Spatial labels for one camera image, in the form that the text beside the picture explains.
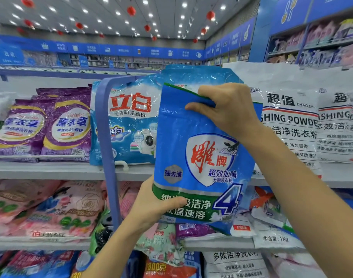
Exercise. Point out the person's right hand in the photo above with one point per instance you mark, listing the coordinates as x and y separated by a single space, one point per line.
237 110

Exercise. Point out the person's left hand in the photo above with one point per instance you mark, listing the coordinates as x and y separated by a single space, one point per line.
150 205

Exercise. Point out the person's right forearm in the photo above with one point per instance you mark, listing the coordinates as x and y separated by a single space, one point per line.
309 199

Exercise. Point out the blue pillar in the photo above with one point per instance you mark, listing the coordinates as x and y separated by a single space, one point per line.
262 29

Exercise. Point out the large red paper lantern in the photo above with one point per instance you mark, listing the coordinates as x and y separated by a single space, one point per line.
131 10
210 15

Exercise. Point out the small blue hanging sign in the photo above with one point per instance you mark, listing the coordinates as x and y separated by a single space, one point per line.
83 60

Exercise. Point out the large blue hanging sign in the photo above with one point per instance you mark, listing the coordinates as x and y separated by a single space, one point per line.
9 53

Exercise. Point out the rows of small red lanterns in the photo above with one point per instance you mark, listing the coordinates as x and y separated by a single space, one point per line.
27 1

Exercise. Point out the wall shelf of detergent bottles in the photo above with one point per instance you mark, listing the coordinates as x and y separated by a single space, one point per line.
327 46

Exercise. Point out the blue wall shelving unit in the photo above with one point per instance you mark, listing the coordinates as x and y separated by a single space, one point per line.
304 11

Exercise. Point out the blue wall sign band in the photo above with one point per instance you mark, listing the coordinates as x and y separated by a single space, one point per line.
107 50

